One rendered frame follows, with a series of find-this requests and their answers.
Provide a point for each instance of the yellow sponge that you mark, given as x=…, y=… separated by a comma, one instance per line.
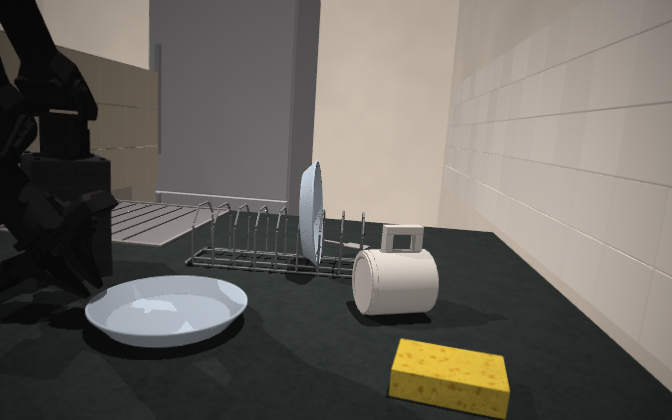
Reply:
x=454, y=378

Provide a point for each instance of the grey metal dish rack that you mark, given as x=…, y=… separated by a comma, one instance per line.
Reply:
x=234, y=250

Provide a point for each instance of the white round plate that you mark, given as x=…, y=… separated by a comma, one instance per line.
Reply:
x=161, y=310
x=310, y=210

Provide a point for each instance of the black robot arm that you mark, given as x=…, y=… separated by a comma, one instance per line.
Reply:
x=48, y=80

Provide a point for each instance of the beige tiled wall panel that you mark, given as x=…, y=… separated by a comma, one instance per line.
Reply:
x=134, y=170

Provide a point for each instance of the grey mug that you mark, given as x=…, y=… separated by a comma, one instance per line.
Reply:
x=393, y=281

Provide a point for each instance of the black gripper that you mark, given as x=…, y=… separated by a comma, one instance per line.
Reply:
x=27, y=214

